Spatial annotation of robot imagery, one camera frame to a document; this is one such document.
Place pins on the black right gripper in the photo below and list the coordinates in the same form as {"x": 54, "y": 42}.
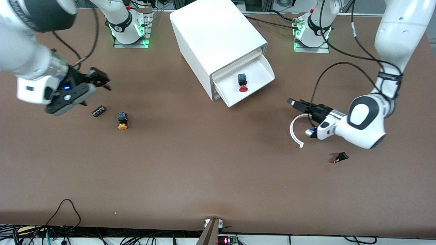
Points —
{"x": 79, "y": 79}

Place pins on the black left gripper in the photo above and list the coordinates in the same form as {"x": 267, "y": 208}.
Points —
{"x": 319, "y": 113}

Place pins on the white grey tray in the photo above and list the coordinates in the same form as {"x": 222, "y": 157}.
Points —
{"x": 259, "y": 73}

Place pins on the red mushroom push button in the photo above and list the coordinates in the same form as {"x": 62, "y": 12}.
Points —
{"x": 243, "y": 89}

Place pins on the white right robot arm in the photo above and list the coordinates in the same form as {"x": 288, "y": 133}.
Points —
{"x": 24, "y": 58}

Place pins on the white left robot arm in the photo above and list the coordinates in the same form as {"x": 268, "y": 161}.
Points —
{"x": 395, "y": 37}

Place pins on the yellow mushroom push button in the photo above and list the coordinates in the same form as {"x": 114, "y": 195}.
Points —
{"x": 122, "y": 126}

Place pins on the black square push button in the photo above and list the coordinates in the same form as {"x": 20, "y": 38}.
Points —
{"x": 343, "y": 156}

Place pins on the white drawer cabinet housing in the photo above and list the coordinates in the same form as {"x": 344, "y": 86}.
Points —
{"x": 211, "y": 34}

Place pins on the small black terminal block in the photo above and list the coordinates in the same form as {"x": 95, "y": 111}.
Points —
{"x": 98, "y": 111}

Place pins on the small red display device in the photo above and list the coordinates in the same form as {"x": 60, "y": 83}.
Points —
{"x": 226, "y": 240}

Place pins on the white semicircular plastic bracket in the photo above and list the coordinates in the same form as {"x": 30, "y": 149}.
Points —
{"x": 291, "y": 132}

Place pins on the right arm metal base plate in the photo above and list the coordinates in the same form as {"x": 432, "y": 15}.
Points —
{"x": 136, "y": 45}

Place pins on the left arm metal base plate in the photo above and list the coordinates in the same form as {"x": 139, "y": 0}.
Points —
{"x": 320, "y": 50}

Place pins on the silver table edge rail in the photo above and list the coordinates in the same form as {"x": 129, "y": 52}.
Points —
{"x": 272, "y": 13}

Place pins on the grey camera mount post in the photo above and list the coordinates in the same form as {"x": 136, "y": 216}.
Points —
{"x": 211, "y": 233}

